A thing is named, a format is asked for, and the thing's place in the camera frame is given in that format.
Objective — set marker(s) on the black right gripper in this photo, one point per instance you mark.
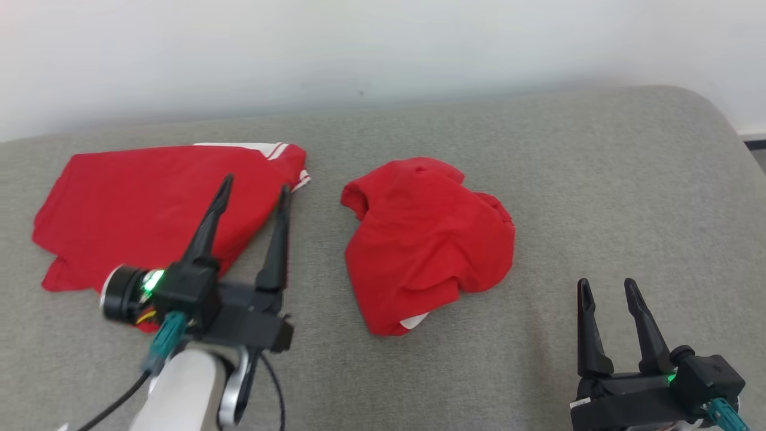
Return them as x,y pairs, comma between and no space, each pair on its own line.
628,404

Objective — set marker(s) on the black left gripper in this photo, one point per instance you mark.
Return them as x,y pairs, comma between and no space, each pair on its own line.
251,320

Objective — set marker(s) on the red white-trimmed basketball jersey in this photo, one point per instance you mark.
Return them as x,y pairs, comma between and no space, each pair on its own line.
131,203

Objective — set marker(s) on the red shorts with white stripe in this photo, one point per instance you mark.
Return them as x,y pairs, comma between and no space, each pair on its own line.
419,239

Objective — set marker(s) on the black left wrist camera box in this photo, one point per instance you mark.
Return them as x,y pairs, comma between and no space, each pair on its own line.
185,290

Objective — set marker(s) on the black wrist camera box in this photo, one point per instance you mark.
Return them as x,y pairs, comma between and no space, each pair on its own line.
709,377
185,290

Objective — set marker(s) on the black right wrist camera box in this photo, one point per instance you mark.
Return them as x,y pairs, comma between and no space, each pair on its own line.
709,377

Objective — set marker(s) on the white and black wall baseboard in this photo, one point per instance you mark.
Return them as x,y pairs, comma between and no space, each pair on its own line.
755,136

